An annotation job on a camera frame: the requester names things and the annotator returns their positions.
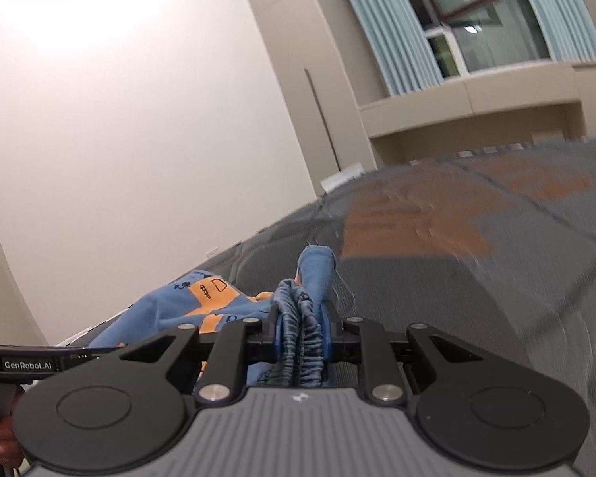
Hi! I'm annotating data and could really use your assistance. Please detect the blue pants with orange print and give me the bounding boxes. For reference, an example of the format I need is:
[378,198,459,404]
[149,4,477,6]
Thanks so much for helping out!
[87,245,339,389]

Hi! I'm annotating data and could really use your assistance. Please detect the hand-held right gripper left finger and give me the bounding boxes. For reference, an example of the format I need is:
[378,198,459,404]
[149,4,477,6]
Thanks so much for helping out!
[119,305,281,407]

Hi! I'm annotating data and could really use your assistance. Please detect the grey and orange quilted mattress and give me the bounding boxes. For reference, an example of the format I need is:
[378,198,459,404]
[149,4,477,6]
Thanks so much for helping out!
[54,136,596,477]

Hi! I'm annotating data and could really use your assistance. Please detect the light blue curtain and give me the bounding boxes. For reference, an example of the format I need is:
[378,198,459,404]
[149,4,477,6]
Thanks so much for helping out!
[507,0,596,64]
[328,0,446,96]

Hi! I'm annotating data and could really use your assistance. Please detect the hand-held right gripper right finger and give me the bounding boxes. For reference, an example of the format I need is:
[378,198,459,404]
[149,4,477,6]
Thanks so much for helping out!
[319,303,482,407]

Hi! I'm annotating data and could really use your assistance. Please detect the window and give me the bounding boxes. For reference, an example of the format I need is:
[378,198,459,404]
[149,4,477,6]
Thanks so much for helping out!
[392,0,550,79]

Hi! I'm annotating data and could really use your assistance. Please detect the beige wardrobe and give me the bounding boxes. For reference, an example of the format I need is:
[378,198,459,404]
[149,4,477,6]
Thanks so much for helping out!
[238,0,379,196]

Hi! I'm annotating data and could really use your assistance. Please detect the beige window ledge cabinet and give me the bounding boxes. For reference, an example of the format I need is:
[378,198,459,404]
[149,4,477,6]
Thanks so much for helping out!
[358,61,596,161]

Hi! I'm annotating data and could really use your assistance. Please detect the person's left hand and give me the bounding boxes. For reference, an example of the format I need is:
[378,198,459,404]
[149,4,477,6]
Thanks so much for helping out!
[0,404,27,469]

